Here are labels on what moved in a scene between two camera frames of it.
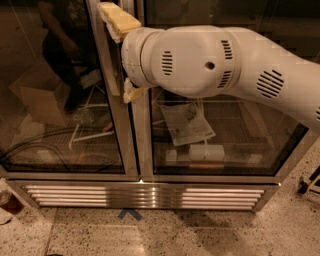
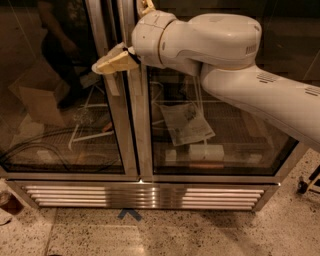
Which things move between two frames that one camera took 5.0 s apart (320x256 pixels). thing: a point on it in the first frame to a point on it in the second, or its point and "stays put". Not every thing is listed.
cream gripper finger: (131, 93) to (150, 7)
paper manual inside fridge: (185, 124) stays put
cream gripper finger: (116, 19) to (120, 58)
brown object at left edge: (10, 202) stays put
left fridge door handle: (102, 44) stays put
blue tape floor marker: (131, 211) stays put
